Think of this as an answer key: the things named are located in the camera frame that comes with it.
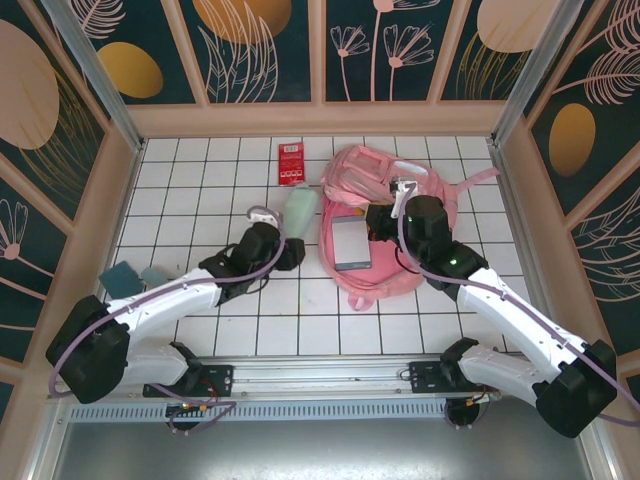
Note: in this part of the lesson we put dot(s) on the aluminium corner post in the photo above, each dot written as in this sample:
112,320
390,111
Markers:
96,75
531,75

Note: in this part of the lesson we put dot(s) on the pink student backpack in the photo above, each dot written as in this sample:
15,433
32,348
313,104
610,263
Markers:
380,280

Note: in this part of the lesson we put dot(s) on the grey metal panel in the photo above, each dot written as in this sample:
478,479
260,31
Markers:
320,450

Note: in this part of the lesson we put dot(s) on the grey silver notebook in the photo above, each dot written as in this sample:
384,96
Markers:
352,242

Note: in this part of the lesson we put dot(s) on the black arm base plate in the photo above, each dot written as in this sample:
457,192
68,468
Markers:
222,380
425,377

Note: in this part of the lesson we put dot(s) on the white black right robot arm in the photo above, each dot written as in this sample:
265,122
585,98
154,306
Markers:
505,312

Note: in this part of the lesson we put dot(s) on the aluminium side frame bar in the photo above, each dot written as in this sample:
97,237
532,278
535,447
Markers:
86,345
515,210

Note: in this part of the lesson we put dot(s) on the small dark teal notebook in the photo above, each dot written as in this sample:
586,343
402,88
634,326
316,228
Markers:
120,281

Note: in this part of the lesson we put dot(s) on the aluminium mounting rail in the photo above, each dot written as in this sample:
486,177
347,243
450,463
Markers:
310,375

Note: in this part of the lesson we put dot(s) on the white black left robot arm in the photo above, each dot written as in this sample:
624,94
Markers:
165,300

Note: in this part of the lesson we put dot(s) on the mint green pencil case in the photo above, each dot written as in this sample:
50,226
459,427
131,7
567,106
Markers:
301,212

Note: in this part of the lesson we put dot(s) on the red packet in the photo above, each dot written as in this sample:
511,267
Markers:
291,162

